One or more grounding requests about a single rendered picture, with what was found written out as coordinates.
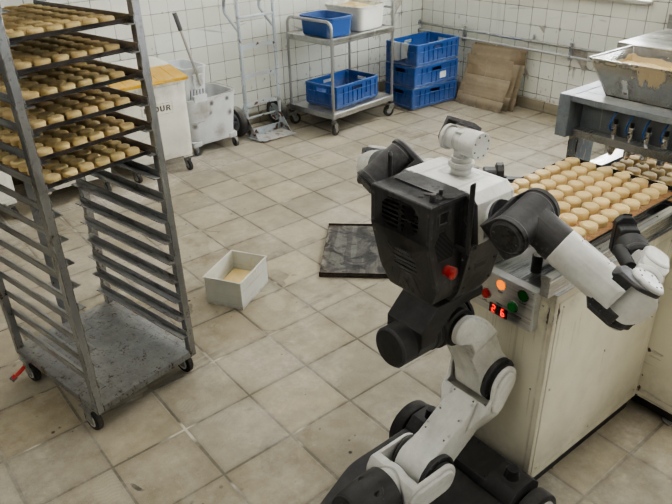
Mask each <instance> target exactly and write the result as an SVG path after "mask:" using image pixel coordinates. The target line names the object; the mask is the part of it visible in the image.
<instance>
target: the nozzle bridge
mask: <svg viewBox="0 0 672 504"><path fill-rule="evenodd" d="M616 112H618V113H617V114H616V116H615V117H614V119H616V118H617V119H619V121H618V124H619V125H618V132H617V137H616V138H612V137H611V136H610V135H611V131H610V130H609V123H610V120H611V118H612V117H613V115H614V114H615V113H616ZM632 116H635V117H634V118H633V119H632V120H631V122H630V124H631V123H632V122H633V123H635V127H634V128H635V132H634V137H633V141H632V142H627V141H626V139H627V135H626V134H625V128H626V125H627V123H628V121H629V120H630V118H631V117H632ZM614 119H613V121H612V123H611V128H612V124H613V123H614ZM649 120H652V121H651V122H650V123H649V125H648V126H647V128H648V127H652V131H651V132H652V136H651V140H650V143H649V144H650V145H649V146H648V147H645V146H643V143H644V139H643V138H642V133H643V130H644V128H645V126H646V124H647V123H648V122H649ZM630 124H629V126H628V129H629V128H630ZM668 124H669V127H668V128H667V129H666V131H670V134H669V137H670V138H669V143H668V147H667V150H666V151H661V150H660V148H661V143H660V142H659V140H660V136H661V134H662V132H663V130H664V128H665V127H666V126H667V125H668ZM647 128H646V130H645V132H647ZM628 129H627V133H628ZM554 134H555V135H559V136H562V137H567V136H569V140H568V146H567V153H566V158H567V156H568V155H569V156H572V157H576V158H579V159H582V160H586V161H589V162H590V158H591V152H592V147H593V142H596V143H599V144H603V145H607V146H610V147H614V148H617V149H621V150H625V151H628V152H632V153H635V154H639V155H642V156H646V157H650V158H653V159H657V160H660V161H664V162H668V163H671V164H672V110H670V109H665V108H661V107H656V106H652V105H647V104H643V103H638V102H634V101H629V100H624V99H620V98H615V97H611V96H606V95H605V92H604V90H603V87H602V85H601V82H600V81H597V82H593V83H590V84H587V85H584V86H581V87H578V88H574V89H571V90H568V91H565V92H562V93H560V97H559V104H558V111H557V118H556V125H555V132H554Z"/></svg>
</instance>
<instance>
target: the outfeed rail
mask: <svg viewBox="0 0 672 504"><path fill-rule="evenodd" d="M671 226H672V206H669V207H667V208H665V209H663V210H662V211H660V212H658V213H656V214H654V215H652V216H651V217H649V218H647V219H645V220H643V221H642V222H640V223H638V224H637V227H638V229H639V230H640V234H641V235H642V236H644V237H645V238H646V240H649V239H650V238H652V237H654V236H656V235H657V234H659V233H661V232H662V231H664V230H666V229H667V228H669V227H671ZM609 243H610V239H609V240H607V241H606V242H604V243H602V244H600V245H598V246H597V247H595V248H596V249H597V250H598V251H599V252H601V253H602V254H603V255H604V256H605V257H607V258H608V259H609V260H610V261H613V260H615V259H616V257H615V256H614V255H613V254H612V252H611V251H610V249H609ZM540 280H541V281H542V282H541V289H540V295H541V296H543V297H545V298H547V299H549V298H550V297H552V296H554V295H555V294H557V293H559V292H560V291H562V290H564V289H566V288H567V287H569V286H571V285H572V283H571V282H570V281H568V280H567V279H566V278H565V277H564V276H563V275H562V274H560V273H559V272H558V271H557V270H556V269H555V270H553V271H551V272H550V273H548V274H546V275H543V274H542V275H541V279H540Z"/></svg>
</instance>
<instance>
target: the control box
mask: <svg viewBox="0 0 672 504"><path fill-rule="evenodd" d="M498 280H502V281H503V282H504V284H505V289H504V290H500V289H499V288H498V287H497V281H498ZM481 285H482V286H483V289H484V288H486V289H488V290H489V292H490V296H489V297H488V298H484V297H483V296H482V294H481V295H479V296H477V297H475V298H473V299H471V301H473V302H475V303H477V304H478V305H480V306H482V307H484V308H486V309H487V310H489V311H491V312H492V310H493V311H494V309H492V310H491V308H492V307H491V305H492V304H494V305H495V306H496V308H495V312H493V313H494V314H496V315H498V316H500V317H501V315H502V316H503V314H501V315H500V310H501V309H503V310H504V311H505V314H504V317H502V318H504V319H505V320H508V321H509V322H511V323H513V324H515V325H517V326H519V327H520V328H522V329H524V330H526V331H528V332H530V333H531V332H533V331H535V330H536V329H537V323H538V317H539V310H540V304H541V298H542V296H541V295H540V288H538V287H536V286H534V285H532V284H530V283H528V282H526V281H524V280H522V279H519V278H517V277H515V276H513V275H511V274H509V273H507V272H505V271H503V270H501V269H499V268H497V267H495V266H494V267H493V270H492V273H491V276H490V277H489V278H488V279H487V280H486V281H485V282H484V283H483V284H481ZM520 291H524V292H525V293H526V294H527V297H528V298H527V300H526V301H522V300H521V299H520V298H519V296H518V293H519V292H520ZM509 302H513V303H515V304H516V306H517V310H516V311H515V312H511V311H509V309H508V307H507V304H508V303H509Z"/></svg>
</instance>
